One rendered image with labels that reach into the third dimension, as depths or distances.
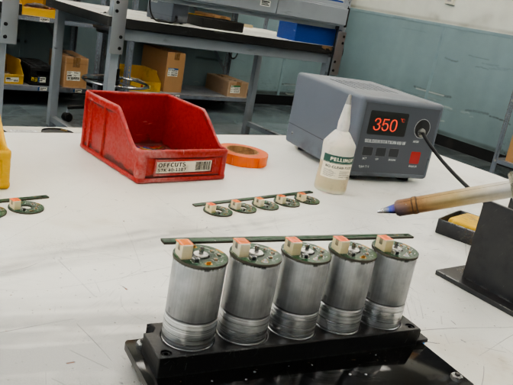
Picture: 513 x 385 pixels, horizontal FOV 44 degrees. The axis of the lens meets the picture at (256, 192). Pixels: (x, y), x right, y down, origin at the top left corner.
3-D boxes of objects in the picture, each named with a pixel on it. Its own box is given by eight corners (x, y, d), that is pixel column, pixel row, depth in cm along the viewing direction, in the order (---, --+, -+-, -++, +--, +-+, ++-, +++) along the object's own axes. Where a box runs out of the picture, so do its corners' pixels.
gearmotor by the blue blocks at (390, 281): (404, 341, 35) (428, 255, 33) (369, 346, 34) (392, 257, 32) (377, 319, 37) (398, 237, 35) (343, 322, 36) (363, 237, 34)
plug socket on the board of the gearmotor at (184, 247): (197, 259, 28) (199, 245, 28) (179, 260, 28) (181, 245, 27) (190, 251, 29) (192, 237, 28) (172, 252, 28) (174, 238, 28)
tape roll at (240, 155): (204, 156, 70) (205, 146, 70) (230, 150, 76) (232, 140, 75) (251, 171, 68) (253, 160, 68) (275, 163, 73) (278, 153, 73)
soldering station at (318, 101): (425, 185, 76) (446, 105, 73) (345, 181, 71) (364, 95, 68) (355, 150, 89) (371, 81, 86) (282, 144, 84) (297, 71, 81)
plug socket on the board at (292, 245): (304, 255, 31) (307, 242, 30) (289, 256, 30) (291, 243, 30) (296, 248, 31) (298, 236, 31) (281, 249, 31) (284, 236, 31)
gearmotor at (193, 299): (218, 365, 29) (237, 263, 28) (169, 371, 28) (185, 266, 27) (198, 337, 32) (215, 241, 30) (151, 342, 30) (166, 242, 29)
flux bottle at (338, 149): (327, 195, 64) (349, 97, 61) (307, 184, 67) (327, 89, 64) (352, 194, 66) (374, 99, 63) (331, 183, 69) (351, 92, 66)
